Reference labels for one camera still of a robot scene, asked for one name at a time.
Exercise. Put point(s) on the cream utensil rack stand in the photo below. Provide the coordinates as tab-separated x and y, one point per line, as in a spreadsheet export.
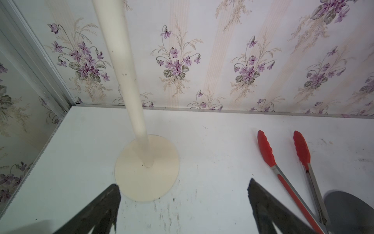
148	167

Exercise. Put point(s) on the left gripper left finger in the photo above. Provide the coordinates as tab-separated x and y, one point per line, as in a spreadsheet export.
98	217

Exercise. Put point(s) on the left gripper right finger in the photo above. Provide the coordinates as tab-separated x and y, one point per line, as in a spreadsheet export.
272	216

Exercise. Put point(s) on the dark grey utensil rack stand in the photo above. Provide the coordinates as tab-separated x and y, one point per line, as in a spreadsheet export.
349	214

